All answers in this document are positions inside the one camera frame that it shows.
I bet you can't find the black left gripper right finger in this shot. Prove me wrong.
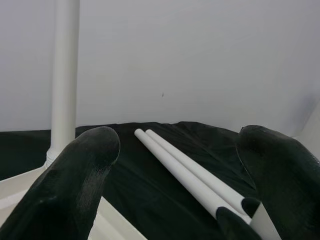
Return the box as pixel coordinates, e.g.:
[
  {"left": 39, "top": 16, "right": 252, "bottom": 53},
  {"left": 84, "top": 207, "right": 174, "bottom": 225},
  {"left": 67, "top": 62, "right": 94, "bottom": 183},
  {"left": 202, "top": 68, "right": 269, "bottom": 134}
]
[{"left": 235, "top": 124, "right": 320, "bottom": 240}]

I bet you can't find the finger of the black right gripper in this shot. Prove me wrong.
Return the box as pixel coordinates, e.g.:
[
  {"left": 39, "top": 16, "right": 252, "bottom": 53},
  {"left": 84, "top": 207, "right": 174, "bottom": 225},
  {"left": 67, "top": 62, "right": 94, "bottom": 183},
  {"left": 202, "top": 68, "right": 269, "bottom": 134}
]
[
  {"left": 216, "top": 207, "right": 261, "bottom": 240},
  {"left": 241, "top": 197, "right": 261, "bottom": 216}
]

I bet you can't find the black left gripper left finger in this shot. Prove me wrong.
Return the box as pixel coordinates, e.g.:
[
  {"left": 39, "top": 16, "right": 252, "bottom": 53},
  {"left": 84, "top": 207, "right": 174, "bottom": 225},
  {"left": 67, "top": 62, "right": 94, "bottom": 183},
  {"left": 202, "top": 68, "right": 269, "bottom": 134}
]
[{"left": 0, "top": 126, "right": 121, "bottom": 240}]

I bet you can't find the white plastic table top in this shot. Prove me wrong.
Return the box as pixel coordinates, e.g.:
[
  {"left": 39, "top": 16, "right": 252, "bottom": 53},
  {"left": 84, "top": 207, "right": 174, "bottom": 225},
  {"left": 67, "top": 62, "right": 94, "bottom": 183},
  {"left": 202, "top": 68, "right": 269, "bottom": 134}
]
[{"left": 0, "top": 149, "right": 148, "bottom": 240}]

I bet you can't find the black table cloth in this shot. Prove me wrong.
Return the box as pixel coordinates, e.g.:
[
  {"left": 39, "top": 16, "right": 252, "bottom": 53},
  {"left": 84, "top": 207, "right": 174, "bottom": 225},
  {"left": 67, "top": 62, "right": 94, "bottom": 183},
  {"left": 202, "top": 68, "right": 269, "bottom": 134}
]
[{"left": 0, "top": 121, "right": 301, "bottom": 240}]

